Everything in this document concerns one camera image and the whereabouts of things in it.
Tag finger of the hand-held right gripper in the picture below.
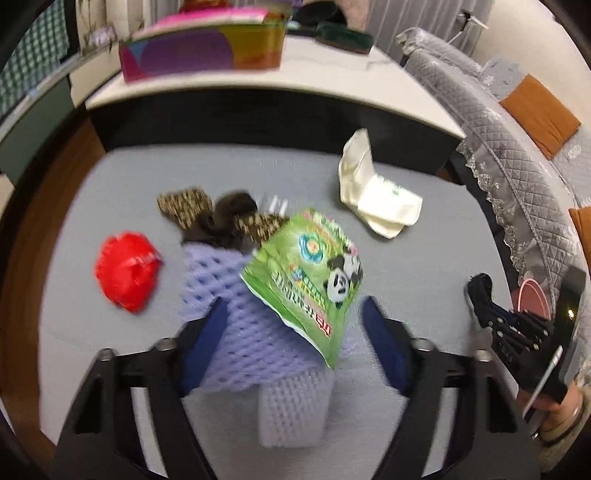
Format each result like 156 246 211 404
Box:
464 272 514 329

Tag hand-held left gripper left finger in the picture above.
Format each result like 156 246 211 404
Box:
51 298 230 480

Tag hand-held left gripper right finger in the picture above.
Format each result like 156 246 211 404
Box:
361 295 541 480

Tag purple foam fruit net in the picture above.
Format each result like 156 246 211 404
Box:
178 244 357 394

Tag pink bin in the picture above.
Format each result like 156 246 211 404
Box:
516 276 553 320

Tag green panda snack packet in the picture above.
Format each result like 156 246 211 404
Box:
239 207 366 370

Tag pale lilac foam fruit net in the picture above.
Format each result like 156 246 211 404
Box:
257 367 336 449

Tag person's right forearm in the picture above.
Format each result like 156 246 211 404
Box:
538 418 587 474

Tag person's right hand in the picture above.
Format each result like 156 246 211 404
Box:
530 379 585 438

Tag red crumpled plastic wrapper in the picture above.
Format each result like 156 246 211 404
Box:
95 232 164 315

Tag orange cushion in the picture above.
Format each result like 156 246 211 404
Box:
568 207 591 269
501 75 582 160

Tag brown patterned snack wrapper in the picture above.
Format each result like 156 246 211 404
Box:
156 185 290 253

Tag cream white packet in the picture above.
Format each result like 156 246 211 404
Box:
338 128 424 240

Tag clear plastic wrapper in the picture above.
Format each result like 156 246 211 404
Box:
256 194 291 219

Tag grey quilted sofa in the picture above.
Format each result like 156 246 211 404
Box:
396 27 591 308

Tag grey tablecloth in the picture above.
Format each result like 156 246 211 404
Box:
38 143 525 480

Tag white-topped coffee table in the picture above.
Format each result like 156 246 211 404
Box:
85 33 467 179

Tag dark green television cabinet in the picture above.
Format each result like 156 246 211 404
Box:
0 69 78 186

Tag white floor stand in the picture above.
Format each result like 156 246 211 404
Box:
455 10 489 49

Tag light grey curtain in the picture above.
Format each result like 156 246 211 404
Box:
360 0 465 52

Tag colourful rectangular box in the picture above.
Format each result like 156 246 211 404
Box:
118 6 288 84

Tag dark green bowl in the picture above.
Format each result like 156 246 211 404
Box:
315 21 373 55

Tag black bowl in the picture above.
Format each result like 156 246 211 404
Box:
294 2 348 27

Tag television with checked screen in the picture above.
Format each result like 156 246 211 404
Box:
0 8 71 118

